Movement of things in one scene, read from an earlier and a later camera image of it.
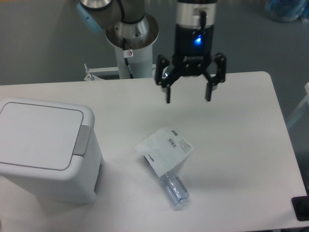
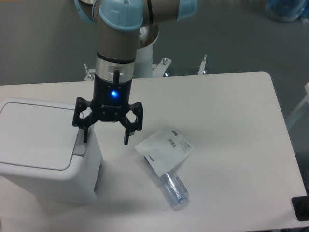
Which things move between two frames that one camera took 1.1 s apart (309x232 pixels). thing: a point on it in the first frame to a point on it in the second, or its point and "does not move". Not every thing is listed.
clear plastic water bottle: [174, 185] does not move
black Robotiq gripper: [195, 22] to [110, 100]
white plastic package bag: [165, 149] does not move
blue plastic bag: [288, 10] does not move
